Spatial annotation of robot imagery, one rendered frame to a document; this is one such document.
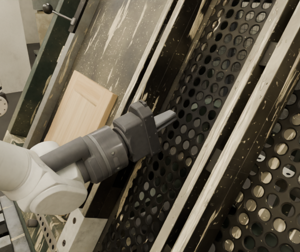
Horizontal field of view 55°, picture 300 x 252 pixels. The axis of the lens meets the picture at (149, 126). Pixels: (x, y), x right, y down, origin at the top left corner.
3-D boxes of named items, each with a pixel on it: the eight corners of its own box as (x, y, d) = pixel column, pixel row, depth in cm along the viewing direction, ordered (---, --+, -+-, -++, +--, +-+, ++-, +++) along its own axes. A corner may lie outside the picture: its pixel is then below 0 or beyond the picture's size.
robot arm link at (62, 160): (111, 184, 55) (55, 218, 50) (84, 145, 60) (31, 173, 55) (107, 153, 46) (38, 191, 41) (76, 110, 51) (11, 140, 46)
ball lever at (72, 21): (75, 28, 112) (42, 12, 109) (79, 19, 111) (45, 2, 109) (74, 27, 108) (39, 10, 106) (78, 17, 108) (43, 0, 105)
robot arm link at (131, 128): (168, 161, 58) (117, 193, 53) (142, 141, 65) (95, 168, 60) (157, 107, 51) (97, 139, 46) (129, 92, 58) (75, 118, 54)
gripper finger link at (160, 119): (178, 116, 59) (154, 130, 56) (169, 111, 61) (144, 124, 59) (177, 110, 58) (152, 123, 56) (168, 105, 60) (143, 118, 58)
